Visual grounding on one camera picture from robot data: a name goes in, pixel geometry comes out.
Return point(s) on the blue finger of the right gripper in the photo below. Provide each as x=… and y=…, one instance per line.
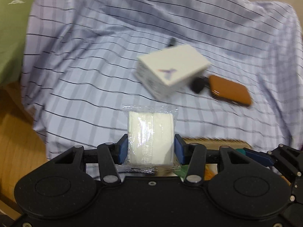
x=260, y=157

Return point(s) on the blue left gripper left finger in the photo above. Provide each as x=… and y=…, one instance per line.
x=123, y=149

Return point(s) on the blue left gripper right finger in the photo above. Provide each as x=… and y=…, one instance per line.
x=181, y=150

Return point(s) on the white tissue pack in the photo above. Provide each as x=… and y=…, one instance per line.
x=150, y=139

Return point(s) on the dark grey bottle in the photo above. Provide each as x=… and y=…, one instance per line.
x=172, y=42

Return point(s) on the beige makeup sponge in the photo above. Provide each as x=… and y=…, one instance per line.
x=242, y=151

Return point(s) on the green plush toy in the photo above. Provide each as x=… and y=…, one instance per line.
x=181, y=171

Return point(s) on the woven basket with fabric liner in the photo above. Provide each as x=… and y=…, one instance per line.
x=238, y=175

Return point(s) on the brown leather wallet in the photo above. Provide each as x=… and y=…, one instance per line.
x=227, y=90

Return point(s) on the white phone box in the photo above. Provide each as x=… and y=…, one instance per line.
x=165, y=71

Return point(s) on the checkered lavender sheet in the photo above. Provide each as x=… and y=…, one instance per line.
x=81, y=55

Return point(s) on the green fabric bag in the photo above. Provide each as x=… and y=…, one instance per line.
x=14, y=21

